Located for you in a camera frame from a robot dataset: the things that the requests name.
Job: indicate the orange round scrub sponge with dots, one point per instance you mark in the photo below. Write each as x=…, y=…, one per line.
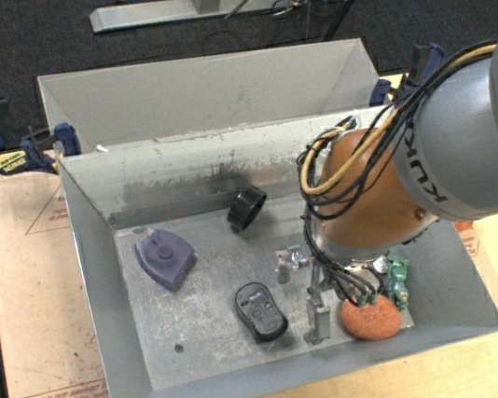
x=372, y=321

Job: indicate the brown cardboard board red print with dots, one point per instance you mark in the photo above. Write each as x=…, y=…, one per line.
x=36, y=285

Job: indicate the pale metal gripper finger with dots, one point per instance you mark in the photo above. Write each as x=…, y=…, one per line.
x=320, y=320
x=285, y=271

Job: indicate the purple toy iron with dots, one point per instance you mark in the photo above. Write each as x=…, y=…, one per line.
x=164, y=257

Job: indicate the grey metal bin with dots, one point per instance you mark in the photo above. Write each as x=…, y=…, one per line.
x=211, y=313

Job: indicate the black hexagonal cap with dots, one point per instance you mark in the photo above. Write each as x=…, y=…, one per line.
x=245, y=208

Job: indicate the dark grey computer mouse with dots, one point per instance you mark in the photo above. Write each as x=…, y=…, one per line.
x=261, y=312

